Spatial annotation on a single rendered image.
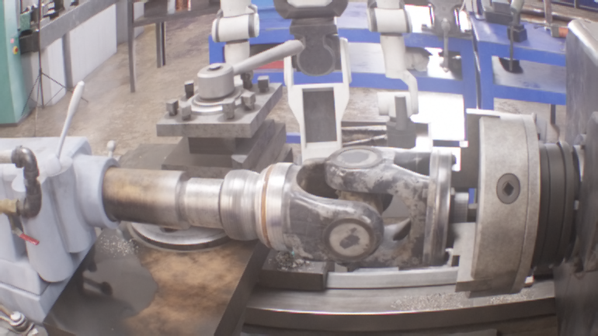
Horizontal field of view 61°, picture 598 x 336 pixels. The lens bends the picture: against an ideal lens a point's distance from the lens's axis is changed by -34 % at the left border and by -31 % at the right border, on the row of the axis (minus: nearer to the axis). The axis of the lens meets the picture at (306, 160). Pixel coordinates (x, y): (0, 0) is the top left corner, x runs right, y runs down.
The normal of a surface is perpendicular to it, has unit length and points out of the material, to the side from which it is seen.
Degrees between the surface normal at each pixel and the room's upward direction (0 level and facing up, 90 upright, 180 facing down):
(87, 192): 62
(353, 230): 90
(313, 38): 90
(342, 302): 0
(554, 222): 73
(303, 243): 90
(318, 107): 80
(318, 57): 90
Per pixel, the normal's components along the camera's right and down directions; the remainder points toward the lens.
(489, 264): -0.19, 0.50
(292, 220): -0.43, 0.41
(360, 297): -0.07, -0.90
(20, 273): -0.22, -0.05
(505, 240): -0.21, 0.27
